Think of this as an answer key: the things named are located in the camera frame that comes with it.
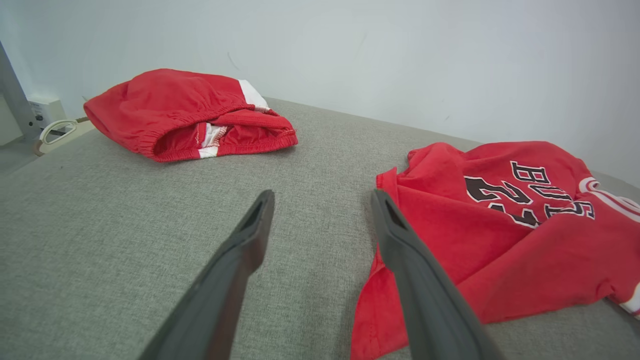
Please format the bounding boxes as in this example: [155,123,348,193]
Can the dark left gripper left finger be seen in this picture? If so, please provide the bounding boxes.
[137,189,276,360]

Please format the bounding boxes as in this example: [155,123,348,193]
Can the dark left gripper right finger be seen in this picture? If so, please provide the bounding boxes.
[370,188,506,360]

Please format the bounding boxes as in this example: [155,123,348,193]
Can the red shorts with white stripe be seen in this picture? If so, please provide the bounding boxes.
[83,68,299,163]

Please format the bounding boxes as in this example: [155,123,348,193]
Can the grey fabric sofa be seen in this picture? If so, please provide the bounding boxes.
[0,97,640,360]

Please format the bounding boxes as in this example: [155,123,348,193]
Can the white laundry basket brown rim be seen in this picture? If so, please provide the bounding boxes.
[33,117,96,157]

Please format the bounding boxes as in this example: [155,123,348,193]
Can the white wall socket box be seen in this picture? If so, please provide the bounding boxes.
[27,95,69,132]

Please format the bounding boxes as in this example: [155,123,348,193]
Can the grey metal post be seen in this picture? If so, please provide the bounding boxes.
[0,40,42,142]

